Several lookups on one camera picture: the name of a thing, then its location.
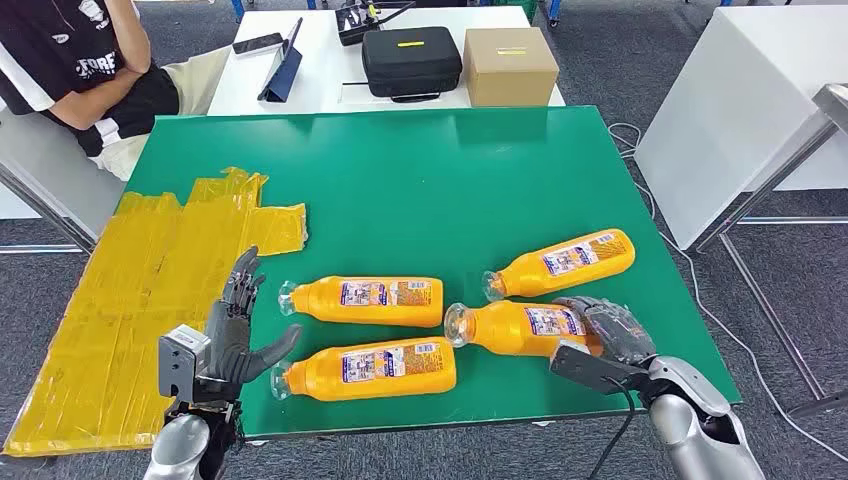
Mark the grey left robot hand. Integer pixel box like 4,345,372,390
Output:
198,246,304,405

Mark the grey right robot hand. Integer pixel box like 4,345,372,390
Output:
553,296,657,366

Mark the orange detergent bottle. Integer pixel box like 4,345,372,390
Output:
443,299,605,360
277,275,446,330
481,228,637,303
269,336,459,404

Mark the smartphone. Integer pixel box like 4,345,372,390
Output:
231,31,286,56

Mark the yellow taped sheet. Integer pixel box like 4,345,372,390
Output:
1,166,309,458

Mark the green table board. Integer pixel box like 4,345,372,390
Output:
122,104,743,444

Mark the white table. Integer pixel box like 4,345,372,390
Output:
206,5,568,118
633,5,848,252

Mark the cardboard box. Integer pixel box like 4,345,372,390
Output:
462,26,561,109

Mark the tablet in blue cover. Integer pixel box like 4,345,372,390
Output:
256,16,305,104

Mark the person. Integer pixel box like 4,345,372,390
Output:
0,0,233,183

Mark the black zip case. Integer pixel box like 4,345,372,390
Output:
360,26,464,104

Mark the black screen device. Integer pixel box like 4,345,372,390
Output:
334,0,419,48

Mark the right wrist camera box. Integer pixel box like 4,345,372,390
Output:
549,339,654,397

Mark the black right camera cable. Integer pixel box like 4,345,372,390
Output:
586,376,637,480

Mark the white cable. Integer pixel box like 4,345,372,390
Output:
608,121,848,465

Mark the grey metal frame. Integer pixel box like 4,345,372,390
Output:
688,82,848,420

